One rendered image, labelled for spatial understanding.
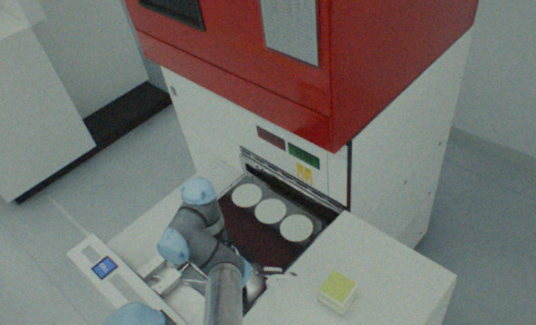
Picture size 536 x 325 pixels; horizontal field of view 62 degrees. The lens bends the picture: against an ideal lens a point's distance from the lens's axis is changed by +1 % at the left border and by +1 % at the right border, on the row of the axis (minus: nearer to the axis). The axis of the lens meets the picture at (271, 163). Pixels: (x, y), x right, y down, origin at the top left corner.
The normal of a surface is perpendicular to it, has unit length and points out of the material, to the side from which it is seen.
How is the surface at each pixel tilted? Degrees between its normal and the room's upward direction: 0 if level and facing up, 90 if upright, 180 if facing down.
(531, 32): 90
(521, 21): 90
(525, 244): 0
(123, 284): 0
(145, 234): 0
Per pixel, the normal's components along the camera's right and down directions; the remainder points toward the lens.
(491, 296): -0.11, -0.69
